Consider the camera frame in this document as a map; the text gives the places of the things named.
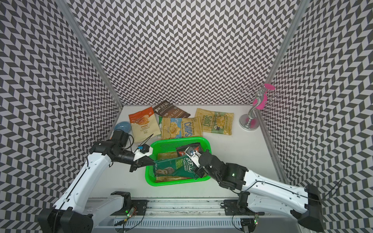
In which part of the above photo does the golden chips bag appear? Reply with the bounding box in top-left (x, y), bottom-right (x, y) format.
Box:
top-left (155, 151), bottom-right (188, 183)

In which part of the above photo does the green Real chips bag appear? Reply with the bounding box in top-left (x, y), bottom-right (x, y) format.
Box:
top-left (153, 156), bottom-right (197, 178)

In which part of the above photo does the black Krax chips bag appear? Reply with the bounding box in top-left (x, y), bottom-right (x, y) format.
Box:
top-left (176, 143), bottom-right (203, 157)

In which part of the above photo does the yellow green chips bag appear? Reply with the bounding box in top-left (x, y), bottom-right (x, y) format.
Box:
top-left (195, 108), bottom-right (234, 136)

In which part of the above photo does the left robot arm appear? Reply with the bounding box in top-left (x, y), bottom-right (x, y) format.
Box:
top-left (37, 130), bottom-right (154, 233)

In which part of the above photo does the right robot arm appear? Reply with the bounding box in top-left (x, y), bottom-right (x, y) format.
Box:
top-left (185, 149), bottom-right (324, 232)

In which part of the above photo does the green plastic basket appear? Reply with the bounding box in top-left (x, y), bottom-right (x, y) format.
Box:
top-left (145, 137), bottom-right (211, 186)

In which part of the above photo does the orange white chips bag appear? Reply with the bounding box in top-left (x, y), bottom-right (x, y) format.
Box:
top-left (129, 107), bottom-right (161, 143)

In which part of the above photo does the yellow blue chips bag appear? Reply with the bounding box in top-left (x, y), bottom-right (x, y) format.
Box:
top-left (161, 117), bottom-right (203, 140)

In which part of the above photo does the brown kettle chips bag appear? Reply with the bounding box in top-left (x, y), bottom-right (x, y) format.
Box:
top-left (153, 101), bottom-right (190, 118)

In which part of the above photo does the blue bowl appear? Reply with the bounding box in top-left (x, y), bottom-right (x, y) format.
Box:
top-left (114, 121), bottom-right (132, 134)

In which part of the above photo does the silver pink mug tree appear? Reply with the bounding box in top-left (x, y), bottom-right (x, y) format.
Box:
top-left (239, 83), bottom-right (276, 131)

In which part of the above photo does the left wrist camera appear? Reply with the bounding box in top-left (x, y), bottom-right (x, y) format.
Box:
top-left (133, 144), bottom-right (153, 161)

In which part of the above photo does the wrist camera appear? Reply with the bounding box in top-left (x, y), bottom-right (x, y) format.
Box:
top-left (185, 146), bottom-right (201, 168)
top-left (133, 144), bottom-right (153, 161)

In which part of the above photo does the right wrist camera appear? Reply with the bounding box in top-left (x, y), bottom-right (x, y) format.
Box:
top-left (185, 146), bottom-right (201, 168)

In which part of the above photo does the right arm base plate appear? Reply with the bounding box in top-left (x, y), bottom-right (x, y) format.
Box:
top-left (220, 200), bottom-right (265, 216)

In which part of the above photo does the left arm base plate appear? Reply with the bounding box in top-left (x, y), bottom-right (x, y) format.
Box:
top-left (118, 200), bottom-right (149, 216)

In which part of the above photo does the aluminium front rail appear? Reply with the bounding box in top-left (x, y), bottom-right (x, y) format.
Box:
top-left (62, 197), bottom-right (309, 222)

